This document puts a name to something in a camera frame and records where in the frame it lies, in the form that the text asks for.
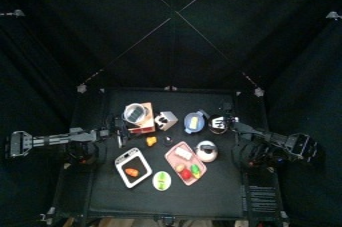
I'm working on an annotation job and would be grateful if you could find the shiny black pot lid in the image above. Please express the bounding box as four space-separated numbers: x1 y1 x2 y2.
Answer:
205 114 229 135

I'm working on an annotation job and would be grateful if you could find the silver pot with dark inside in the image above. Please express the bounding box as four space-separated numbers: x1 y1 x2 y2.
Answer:
121 102 149 125

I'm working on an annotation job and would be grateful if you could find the blue pot with yellow butter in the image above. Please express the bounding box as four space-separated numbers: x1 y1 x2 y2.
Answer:
183 109 211 135

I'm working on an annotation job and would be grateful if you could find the wooden toy stove box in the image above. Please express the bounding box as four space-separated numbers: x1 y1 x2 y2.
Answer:
127 101 157 135

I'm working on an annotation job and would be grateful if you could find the small white toy house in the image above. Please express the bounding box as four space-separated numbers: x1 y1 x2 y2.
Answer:
153 110 179 132

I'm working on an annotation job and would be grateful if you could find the white toy bread slice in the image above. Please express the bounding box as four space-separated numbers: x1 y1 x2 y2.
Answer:
173 146 193 161

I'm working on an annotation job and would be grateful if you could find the white rimmed black tray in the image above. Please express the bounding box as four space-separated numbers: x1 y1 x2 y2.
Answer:
113 147 153 189

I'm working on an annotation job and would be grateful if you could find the orange toy carrot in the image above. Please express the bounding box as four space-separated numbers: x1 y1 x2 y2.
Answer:
124 167 140 178

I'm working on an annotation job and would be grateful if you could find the pink plastic tray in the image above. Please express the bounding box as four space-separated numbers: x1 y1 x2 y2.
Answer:
163 140 208 187

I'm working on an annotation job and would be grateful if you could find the green toy vegetable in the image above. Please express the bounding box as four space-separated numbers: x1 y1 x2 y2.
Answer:
189 164 201 179

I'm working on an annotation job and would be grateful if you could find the green and white round plate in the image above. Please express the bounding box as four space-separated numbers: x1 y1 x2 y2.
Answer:
151 170 172 192

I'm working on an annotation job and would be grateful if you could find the red toy tomato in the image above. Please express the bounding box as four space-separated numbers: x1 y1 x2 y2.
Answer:
179 168 193 181

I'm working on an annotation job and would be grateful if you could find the white printed label sticker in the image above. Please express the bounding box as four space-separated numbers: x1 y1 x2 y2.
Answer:
247 184 279 219

